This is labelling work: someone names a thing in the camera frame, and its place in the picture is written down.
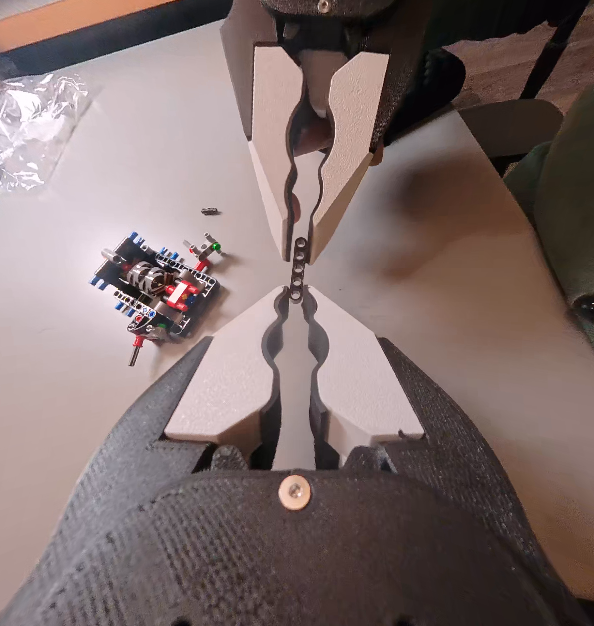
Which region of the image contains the black lego beam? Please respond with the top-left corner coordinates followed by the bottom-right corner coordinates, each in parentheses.
top-left (288, 237), bottom-right (308, 304)

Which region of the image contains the small grey lego pin piece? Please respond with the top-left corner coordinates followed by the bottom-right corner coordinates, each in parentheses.
top-left (183, 231), bottom-right (224, 271)

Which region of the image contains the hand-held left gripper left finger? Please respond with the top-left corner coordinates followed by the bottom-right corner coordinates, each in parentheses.
top-left (164, 285), bottom-right (289, 458)

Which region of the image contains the grey seat chair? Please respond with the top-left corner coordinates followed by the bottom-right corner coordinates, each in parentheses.
top-left (457, 0), bottom-right (591, 177)

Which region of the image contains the black drawstring toggle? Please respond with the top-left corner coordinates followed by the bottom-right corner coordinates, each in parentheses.
top-left (573, 274), bottom-right (594, 322)

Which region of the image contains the person's right hand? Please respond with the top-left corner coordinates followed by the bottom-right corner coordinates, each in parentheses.
top-left (291, 115), bottom-right (335, 158)

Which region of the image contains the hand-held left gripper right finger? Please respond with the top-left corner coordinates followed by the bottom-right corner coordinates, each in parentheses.
top-left (302, 285), bottom-right (425, 465)

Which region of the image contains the orange edged table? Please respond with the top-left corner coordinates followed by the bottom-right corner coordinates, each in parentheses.
top-left (0, 0), bottom-right (234, 74)

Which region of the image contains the clear plastic bag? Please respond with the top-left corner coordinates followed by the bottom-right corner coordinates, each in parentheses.
top-left (0, 73), bottom-right (89, 196)

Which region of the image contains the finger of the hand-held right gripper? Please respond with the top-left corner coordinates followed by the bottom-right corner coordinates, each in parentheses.
top-left (308, 50), bottom-right (391, 266)
top-left (249, 45), bottom-right (305, 263)

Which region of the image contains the person's green sweatshirt torso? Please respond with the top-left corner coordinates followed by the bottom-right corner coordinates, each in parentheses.
top-left (503, 73), bottom-right (594, 372)

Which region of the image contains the lego car chassis assembly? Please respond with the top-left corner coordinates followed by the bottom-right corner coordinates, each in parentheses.
top-left (89, 231), bottom-right (222, 367)

